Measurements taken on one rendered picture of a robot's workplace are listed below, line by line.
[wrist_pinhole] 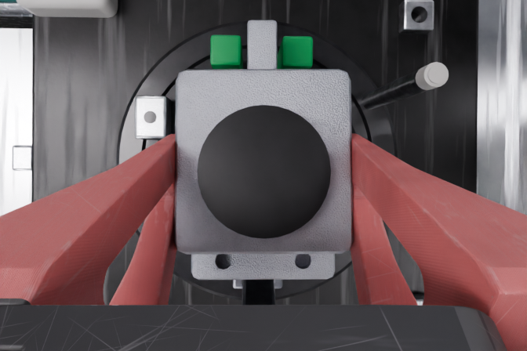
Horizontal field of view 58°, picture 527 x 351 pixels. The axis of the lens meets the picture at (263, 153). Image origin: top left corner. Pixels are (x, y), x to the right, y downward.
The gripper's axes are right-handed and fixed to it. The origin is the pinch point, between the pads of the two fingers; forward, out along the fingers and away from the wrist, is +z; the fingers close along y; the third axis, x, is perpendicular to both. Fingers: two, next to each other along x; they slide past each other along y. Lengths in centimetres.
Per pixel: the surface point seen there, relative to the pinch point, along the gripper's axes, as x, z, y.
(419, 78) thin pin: -0.5, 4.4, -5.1
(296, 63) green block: 0.3, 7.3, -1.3
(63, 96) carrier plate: 4.6, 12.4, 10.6
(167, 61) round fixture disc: 2.3, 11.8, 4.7
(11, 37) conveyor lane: 4.1, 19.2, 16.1
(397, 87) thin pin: 0.8, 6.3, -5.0
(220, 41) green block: -0.4, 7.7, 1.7
